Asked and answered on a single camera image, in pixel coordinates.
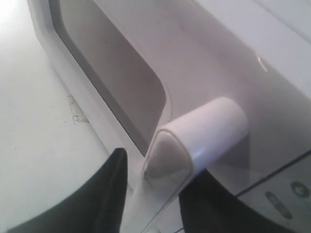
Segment white microwave door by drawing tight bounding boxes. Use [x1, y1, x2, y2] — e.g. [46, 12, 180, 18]
[26, 0, 311, 233]

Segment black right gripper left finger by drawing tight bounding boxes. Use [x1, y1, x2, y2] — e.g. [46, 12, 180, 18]
[8, 148, 128, 233]

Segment clear tape patch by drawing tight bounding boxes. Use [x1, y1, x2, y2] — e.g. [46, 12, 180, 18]
[67, 95, 89, 124]

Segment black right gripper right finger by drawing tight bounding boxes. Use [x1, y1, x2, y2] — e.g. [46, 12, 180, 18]
[179, 170, 290, 233]

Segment white microwave oven body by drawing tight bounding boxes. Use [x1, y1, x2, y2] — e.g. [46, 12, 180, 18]
[199, 0, 311, 233]

